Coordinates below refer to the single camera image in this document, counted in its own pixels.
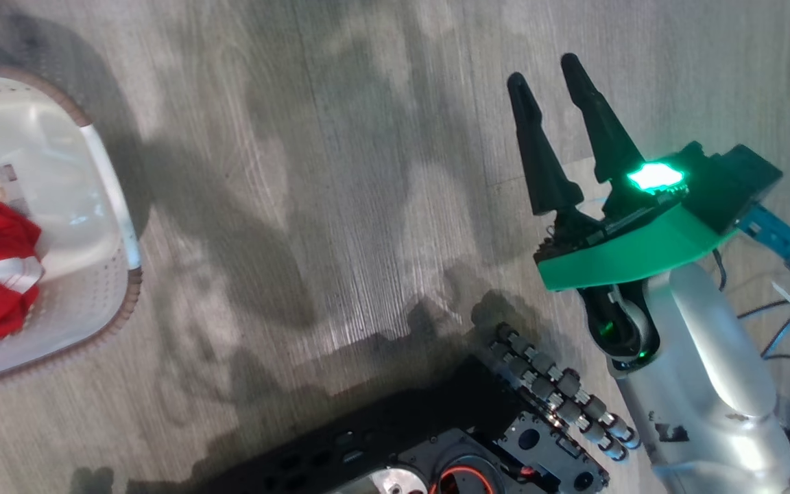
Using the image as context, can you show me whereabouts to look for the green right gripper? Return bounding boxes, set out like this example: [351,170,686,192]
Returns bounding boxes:
[507,53,740,293]

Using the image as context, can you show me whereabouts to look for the white perforated laundry basket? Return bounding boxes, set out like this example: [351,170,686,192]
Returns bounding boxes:
[0,65,143,392]

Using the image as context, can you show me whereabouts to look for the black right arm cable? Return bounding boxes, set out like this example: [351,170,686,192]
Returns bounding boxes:
[710,204,790,371]

